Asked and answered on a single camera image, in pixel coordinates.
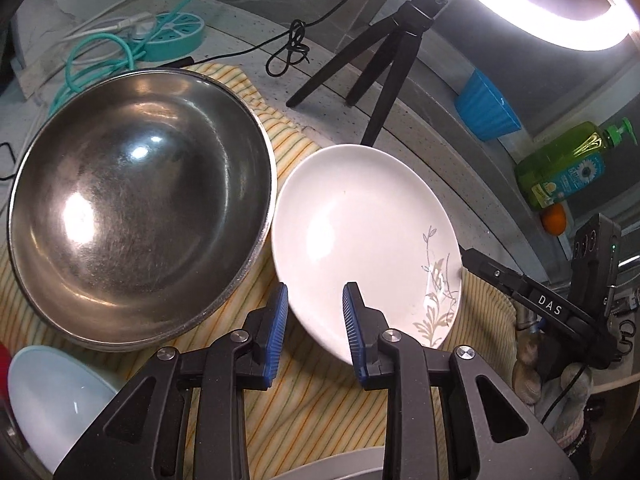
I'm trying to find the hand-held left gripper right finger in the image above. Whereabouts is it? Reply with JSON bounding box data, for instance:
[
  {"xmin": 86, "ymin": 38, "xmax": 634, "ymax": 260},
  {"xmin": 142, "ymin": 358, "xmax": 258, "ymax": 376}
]
[{"xmin": 341, "ymin": 282, "xmax": 581, "ymax": 480}]

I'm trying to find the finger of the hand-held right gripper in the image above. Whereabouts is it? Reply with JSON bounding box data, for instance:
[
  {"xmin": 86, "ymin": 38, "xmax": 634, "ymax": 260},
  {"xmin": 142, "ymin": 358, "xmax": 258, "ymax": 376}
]
[{"xmin": 460, "ymin": 247, "xmax": 531, "ymax": 301}]

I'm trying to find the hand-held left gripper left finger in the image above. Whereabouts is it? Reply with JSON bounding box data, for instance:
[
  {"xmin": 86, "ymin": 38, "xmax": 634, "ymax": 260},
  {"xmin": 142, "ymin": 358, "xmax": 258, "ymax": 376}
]
[{"xmin": 52, "ymin": 282, "xmax": 291, "ymax": 480}]

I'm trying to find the white plate brown floral print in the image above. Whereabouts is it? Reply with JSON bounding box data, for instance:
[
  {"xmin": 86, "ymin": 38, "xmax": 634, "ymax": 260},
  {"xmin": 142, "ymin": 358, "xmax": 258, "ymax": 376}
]
[{"xmin": 270, "ymin": 144, "xmax": 463, "ymax": 367}]

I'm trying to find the large stainless steel bowl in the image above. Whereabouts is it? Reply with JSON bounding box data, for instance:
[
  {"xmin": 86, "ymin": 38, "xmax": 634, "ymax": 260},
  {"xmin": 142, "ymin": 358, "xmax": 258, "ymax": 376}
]
[{"xmin": 7, "ymin": 66, "xmax": 277, "ymax": 353}]

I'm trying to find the light blue bowl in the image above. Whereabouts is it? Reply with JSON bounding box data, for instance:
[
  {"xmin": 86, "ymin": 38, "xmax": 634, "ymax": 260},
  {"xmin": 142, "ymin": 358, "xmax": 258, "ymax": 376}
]
[{"xmin": 7, "ymin": 344, "xmax": 121, "ymax": 473}]

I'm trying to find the person's right hand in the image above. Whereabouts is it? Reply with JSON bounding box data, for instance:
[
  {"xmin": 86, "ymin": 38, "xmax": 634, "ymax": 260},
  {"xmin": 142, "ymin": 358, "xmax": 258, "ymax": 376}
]
[{"xmin": 512, "ymin": 337, "xmax": 596, "ymax": 453}]

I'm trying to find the orange fruit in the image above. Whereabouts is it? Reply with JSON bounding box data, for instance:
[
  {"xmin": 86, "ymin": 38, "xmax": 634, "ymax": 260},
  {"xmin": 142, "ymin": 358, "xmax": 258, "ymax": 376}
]
[{"xmin": 542, "ymin": 203, "xmax": 568, "ymax": 236}]

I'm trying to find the yellow striped cloth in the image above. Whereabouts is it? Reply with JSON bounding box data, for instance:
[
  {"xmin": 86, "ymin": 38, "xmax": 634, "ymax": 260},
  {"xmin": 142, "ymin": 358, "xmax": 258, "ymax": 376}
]
[{"xmin": 0, "ymin": 62, "xmax": 518, "ymax": 471}]

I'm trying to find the green dish soap bottle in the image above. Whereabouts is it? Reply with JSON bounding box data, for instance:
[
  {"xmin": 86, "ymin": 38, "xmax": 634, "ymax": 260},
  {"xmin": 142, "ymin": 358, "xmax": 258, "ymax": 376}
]
[{"xmin": 515, "ymin": 117, "xmax": 632, "ymax": 210}]

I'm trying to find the white plate pink flower print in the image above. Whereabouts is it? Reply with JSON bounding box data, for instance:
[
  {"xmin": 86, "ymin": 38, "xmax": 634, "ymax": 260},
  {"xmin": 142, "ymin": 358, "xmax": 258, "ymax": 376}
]
[{"xmin": 277, "ymin": 447, "xmax": 388, "ymax": 480}]

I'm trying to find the blue ribbed cup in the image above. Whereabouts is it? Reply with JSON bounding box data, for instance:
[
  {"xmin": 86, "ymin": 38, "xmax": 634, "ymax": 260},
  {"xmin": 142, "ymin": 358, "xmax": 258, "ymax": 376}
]
[{"xmin": 454, "ymin": 70, "xmax": 521, "ymax": 143}]

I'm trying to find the black tripod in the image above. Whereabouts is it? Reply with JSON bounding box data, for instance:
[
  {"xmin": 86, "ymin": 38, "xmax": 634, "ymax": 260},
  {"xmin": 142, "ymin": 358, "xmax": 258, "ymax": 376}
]
[{"xmin": 286, "ymin": 0, "xmax": 448, "ymax": 147}]

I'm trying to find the red object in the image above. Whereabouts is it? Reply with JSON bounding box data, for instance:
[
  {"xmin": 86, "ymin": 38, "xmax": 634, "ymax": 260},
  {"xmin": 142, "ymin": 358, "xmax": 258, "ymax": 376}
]
[{"xmin": 0, "ymin": 342, "xmax": 13, "ymax": 396}]

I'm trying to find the round teal power strip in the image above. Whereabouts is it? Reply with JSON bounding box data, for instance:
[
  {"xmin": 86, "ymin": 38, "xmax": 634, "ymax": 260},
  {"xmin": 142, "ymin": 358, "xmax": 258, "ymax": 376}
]
[{"xmin": 131, "ymin": 11, "xmax": 206, "ymax": 61}]

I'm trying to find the ring light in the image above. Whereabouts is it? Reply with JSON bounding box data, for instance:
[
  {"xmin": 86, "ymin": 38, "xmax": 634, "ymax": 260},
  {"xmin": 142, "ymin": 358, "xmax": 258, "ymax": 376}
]
[{"xmin": 432, "ymin": 0, "xmax": 633, "ymax": 52}]

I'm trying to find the knotted black cable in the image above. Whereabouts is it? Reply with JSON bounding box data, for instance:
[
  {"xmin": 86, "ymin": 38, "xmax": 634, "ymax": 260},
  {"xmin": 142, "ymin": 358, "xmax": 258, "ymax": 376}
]
[{"xmin": 150, "ymin": 0, "xmax": 388, "ymax": 78}]

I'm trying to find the thin black cable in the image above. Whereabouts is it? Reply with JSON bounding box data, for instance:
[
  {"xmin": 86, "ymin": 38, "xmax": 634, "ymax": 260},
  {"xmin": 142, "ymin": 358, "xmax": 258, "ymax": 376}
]
[{"xmin": 0, "ymin": 142, "xmax": 20, "ymax": 181}]

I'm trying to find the white cable with plug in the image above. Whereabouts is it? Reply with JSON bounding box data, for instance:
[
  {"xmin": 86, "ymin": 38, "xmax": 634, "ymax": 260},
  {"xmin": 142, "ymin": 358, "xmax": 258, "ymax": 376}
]
[{"xmin": 62, "ymin": 12, "xmax": 156, "ymax": 43}]

